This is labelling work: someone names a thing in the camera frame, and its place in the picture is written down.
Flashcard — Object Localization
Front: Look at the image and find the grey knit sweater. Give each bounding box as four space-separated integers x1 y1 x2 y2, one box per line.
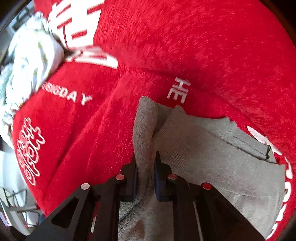
118 97 285 240

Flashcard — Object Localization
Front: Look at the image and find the red wedding sofa cover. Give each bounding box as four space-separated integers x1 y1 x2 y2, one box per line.
13 1 295 240

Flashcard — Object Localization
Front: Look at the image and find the white floral cloth bundle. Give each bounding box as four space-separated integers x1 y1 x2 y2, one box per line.
1 11 64 148

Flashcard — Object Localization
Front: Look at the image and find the metal wire rack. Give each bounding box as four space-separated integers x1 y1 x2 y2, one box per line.
1 187 43 235

